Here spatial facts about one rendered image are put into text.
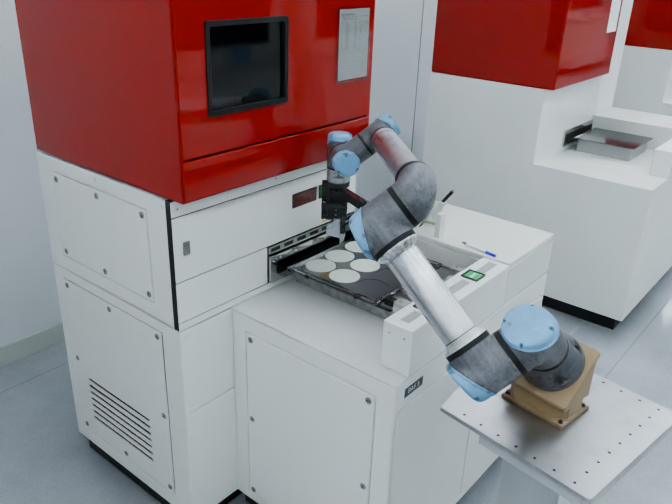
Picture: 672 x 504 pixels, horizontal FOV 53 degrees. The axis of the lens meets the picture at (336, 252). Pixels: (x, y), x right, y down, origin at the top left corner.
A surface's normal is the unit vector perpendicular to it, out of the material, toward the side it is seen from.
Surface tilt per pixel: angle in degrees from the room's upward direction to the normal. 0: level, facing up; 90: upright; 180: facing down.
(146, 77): 90
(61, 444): 0
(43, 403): 0
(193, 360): 90
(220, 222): 90
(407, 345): 90
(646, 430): 0
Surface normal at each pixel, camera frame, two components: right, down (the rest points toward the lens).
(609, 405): 0.04, -0.91
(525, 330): -0.39, -0.56
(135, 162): -0.64, 0.30
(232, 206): 0.77, 0.29
